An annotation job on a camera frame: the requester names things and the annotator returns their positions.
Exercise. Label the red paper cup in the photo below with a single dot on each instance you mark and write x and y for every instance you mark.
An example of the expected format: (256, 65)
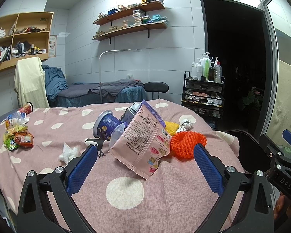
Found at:
(27, 108)

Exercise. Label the upper wooden wall shelf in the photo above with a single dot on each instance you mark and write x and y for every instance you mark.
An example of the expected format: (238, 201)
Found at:
(157, 5)

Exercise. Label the black drawer cart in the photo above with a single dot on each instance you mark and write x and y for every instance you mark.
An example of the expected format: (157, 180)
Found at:
(205, 98)

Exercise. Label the clear bottle red cap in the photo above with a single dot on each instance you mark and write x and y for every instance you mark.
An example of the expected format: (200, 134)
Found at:
(218, 72)

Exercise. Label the crushed plastic bottle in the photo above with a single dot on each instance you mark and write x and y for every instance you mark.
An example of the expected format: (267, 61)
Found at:
(16, 119)

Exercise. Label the pink snack bag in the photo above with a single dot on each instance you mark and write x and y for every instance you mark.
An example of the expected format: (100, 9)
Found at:
(142, 144)

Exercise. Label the black trash bin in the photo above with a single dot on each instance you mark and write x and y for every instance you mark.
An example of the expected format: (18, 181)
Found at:
(251, 155)

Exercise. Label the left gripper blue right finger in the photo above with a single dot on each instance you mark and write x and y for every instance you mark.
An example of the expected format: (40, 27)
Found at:
(208, 168)

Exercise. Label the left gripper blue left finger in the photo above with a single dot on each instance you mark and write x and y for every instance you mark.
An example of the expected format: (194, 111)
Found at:
(78, 169)

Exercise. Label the massage bed with grey cover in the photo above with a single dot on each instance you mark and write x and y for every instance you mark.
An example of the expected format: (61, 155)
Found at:
(79, 94)

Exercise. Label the person's right hand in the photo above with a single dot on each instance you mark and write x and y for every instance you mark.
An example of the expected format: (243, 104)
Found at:
(282, 206)

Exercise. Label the dark brown bottle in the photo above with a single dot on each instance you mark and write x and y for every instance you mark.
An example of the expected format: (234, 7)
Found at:
(211, 72)

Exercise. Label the yellow foam net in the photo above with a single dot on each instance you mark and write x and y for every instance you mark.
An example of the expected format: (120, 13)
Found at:
(171, 127)

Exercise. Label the lower wooden wall shelf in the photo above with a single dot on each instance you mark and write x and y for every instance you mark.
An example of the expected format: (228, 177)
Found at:
(137, 28)

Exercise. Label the purple plastic bag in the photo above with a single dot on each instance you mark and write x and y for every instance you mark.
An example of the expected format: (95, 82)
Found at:
(154, 113)

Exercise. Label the wooden cubby shelf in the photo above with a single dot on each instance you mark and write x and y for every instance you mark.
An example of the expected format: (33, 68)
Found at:
(25, 35)

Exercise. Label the white tissue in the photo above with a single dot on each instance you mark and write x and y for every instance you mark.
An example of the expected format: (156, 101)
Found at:
(69, 153)

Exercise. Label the red snack packet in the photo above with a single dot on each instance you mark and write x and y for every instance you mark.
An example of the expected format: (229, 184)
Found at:
(24, 139)

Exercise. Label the pink polka dot bedspread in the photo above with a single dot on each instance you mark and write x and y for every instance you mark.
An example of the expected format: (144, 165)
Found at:
(176, 198)

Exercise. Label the cream towel on chair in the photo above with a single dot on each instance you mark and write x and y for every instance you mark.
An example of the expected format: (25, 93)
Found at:
(30, 83)

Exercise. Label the white pump bottle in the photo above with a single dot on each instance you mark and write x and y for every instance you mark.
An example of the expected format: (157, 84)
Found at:
(199, 72)

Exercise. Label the green lotion bottle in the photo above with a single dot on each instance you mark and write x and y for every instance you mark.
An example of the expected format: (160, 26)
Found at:
(206, 68)

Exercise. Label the crumpled silver wrapper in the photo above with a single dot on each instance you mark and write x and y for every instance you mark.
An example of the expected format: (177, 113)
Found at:
(185, 125)

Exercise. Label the green snack packet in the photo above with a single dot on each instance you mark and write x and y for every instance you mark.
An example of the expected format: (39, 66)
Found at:
(9, 137)

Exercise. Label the potted plant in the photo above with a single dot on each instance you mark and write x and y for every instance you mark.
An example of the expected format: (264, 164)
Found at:
(253, 99)

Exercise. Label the blue blanket pile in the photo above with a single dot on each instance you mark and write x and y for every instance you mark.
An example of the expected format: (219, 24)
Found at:
(55, 82)

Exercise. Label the wooden wall shelf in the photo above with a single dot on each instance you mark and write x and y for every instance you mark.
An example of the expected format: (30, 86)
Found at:
(157, 5)
(137, 28)

